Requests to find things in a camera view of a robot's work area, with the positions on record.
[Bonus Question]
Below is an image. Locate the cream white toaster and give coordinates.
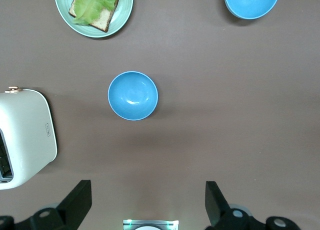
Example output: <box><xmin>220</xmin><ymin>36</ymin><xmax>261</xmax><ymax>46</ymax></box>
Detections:
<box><xmin>0</xmin><ymin>86</ymin><xmax>58</xmax><ymax>190</ymax></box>

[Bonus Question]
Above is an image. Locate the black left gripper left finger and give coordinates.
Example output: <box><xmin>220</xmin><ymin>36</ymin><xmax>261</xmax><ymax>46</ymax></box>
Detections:
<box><xmin>0</xmin><ymin>179</ymin><xmax>93</xmax><ymax>230</ymax></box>

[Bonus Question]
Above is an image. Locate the light green plate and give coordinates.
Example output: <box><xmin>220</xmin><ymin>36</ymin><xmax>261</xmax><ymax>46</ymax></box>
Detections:
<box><xmin>53</xmin><ymin>0</ymin><xmax>134</xmax><ymax>39</ymax></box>

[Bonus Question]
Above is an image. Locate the toast slice with dark crust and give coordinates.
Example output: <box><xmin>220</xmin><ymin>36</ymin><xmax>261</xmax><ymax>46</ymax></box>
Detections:
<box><xmin>68</xmin><ymin>0</ymin><xmax>122</xmax><ymax>33</ymax></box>

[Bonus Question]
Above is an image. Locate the blue bowl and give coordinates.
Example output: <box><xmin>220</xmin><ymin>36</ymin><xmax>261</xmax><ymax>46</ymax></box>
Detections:
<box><xmin>107</xmin><ymin>71</ymin><xmax>159</xmax><ymax>121</ymax></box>
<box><xmin>223</xmin><ymin>0</ymin><xmax>282</xmax><ymax>20</ymax></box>

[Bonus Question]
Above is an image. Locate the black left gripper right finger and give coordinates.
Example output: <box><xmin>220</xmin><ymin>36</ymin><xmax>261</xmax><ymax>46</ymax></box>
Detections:
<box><xmin>204</xmin><ymin>181</ymin><xmax>301</xmax><ymax>230</ymax></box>

